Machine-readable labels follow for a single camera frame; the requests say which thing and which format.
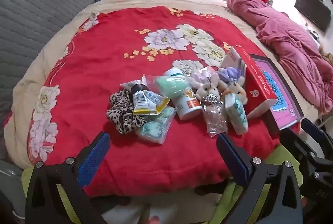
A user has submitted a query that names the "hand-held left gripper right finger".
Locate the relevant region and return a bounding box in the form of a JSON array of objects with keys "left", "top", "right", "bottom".
[{"left": 216, "top": 133, "right": 303, "bottom": 224}]

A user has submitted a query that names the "mint green sponge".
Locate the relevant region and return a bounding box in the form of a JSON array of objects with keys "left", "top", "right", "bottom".
[{"left": 143, "top": 74, "right": 191, "bottom": 102}]

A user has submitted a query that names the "white supplement bottle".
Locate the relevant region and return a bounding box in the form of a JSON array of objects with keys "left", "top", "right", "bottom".
[{"left": 164, "top": 68, "right": 203, "bottom": 121}]

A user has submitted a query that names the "yellow-edged blister packet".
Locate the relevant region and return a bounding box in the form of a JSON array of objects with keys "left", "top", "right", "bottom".
[{"left": 134, "top": 90, "right": 171, "bottom": 116}]

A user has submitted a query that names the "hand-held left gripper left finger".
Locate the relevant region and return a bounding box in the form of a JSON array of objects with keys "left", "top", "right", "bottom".
[{"left": 25, "top": 131, "right": 111, "bottom": 224}]

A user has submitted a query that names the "black wall television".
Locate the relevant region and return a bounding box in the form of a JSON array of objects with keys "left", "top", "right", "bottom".
[{"left": 294, "top": 0, "right": 332, "bottom": 32}]

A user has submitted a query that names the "black box tray pink inside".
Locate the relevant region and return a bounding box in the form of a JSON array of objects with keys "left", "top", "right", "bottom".
[{"left": 248, "top": 53, "right": 305, "bottom": 134}]

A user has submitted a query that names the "clear plastic bag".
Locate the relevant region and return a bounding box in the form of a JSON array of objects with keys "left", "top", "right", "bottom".
[{"left": 201, "top": 99, "right": 229, "bottom": 139}]

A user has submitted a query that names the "red floral blanket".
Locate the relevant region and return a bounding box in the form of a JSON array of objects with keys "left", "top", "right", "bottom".
[{"left": 27, "top": 5, "right": 287, "bottom": 198}]

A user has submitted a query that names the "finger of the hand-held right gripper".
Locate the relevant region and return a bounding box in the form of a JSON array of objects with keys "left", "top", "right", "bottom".
[
  {"left": 300, "top": 118, "right": 333, "bottom": 157},
  {"left": 279, "top": 128, "right": 316, "bottom": 164}
]

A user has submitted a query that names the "beige plush bunny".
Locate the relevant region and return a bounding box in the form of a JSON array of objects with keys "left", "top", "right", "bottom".
[{"left": 195, "top": 73, "right": 221, "bottom": 103}]

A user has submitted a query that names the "pink duvet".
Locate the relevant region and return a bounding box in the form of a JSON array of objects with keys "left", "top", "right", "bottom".
[{"left": 226, "top": 0, "right": 333, "bottom": 115}]

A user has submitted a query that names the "lime green cloth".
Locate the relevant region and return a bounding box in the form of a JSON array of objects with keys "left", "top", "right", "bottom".
[{"left": 21, "top": 147, "right": 302, "bottom": 224}]

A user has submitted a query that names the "lilac plush toy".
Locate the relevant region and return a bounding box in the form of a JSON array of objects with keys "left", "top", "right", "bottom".
[{"left": 187, "top": 70, "right": 209, "bottom": 89}]

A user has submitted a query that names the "white dresser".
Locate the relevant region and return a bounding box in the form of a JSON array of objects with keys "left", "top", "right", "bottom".
[{"left": 303, "top": 23, "right": 326, "bottom": 45}]

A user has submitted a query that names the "leopard print scrunchie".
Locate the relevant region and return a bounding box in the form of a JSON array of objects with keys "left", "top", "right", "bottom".
[{"left": 105, "top": 90, "right": 149, "bottom": 134}]

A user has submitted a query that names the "brown cloth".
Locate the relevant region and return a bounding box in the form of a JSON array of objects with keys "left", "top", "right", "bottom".
[{"left": 321, "top": 52, "right": 333, "bottom": 65}]

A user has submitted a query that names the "small silver tiara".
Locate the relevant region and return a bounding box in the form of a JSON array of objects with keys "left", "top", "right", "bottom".
[{"left": 204, "top": 94, "right": 221, "bottom": 105}]

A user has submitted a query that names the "green floral tissue pack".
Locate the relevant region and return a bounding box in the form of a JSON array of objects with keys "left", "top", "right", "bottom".
[
  {"left": 224, "top": 96, "right": 249, "bottom": 136},
  {"left": 135, "top": 105, "right": 177, "bottom": 145}
]

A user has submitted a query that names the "purple scrunchie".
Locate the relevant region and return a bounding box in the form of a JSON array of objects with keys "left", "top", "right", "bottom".
[{"left": 217, "top": 66, "right": 244, "bottom": 84}]

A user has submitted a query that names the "grey quilted headboard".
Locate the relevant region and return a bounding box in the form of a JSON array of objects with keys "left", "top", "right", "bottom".
[{"left": 0, "top": 0, "right": 107, "bottom": 115}]

